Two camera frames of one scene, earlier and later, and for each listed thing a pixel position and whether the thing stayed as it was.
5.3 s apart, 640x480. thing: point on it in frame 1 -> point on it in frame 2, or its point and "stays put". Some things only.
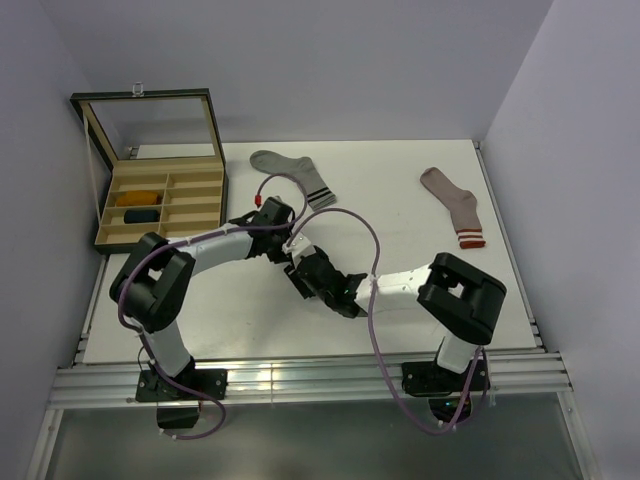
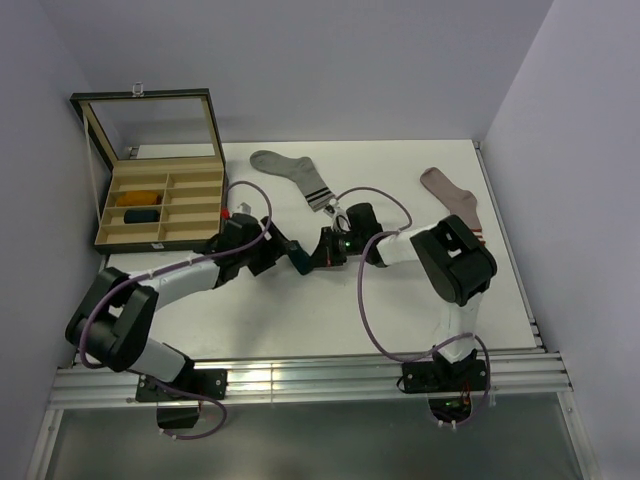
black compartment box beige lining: [169, 172] stays put
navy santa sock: [141, 216] stays put
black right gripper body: [304, 288] -> [351, 243]
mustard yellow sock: [139, 197] stays put
